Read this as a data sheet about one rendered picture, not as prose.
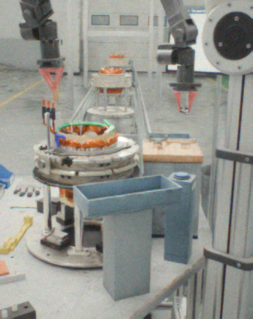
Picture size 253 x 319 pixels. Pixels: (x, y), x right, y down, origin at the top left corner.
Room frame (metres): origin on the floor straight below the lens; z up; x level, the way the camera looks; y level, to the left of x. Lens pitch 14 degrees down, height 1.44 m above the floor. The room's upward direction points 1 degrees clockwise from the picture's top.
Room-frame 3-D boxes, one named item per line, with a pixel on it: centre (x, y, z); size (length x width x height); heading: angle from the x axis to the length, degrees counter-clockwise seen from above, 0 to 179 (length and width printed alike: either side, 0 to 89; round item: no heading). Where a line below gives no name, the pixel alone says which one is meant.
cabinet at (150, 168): (1.44, -0.15, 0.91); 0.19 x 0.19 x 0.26; 88
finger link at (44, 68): (1.39, 0.23, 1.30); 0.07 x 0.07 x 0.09; 85
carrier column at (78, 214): (1.19, 0.13, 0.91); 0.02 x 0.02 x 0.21
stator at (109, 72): (3.61, 0.12, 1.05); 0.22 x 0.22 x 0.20
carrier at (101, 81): (3.61, 0.12, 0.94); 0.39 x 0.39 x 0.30
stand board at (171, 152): (1.44, -0.15, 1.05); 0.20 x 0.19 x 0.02; 178
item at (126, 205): (1.04, -0.01, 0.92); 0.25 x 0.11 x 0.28; 114
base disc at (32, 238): (1.32, 0.12, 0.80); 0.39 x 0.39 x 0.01
